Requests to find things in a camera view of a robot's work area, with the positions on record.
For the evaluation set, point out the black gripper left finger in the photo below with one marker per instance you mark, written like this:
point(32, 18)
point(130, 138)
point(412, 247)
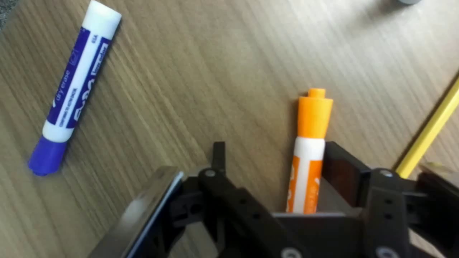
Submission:
point(224, 205)

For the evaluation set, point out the large purple cap marker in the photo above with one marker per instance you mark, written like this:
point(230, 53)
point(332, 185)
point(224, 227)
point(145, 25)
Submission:
point(76, 86)

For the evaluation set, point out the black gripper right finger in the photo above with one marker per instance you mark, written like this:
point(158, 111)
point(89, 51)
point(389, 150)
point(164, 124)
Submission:
point(388, 205)

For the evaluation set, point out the orange marker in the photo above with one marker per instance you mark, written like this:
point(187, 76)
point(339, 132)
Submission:
point(310, 152)

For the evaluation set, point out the yellow pencil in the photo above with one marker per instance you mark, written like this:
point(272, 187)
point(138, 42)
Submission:
point(431, 131)

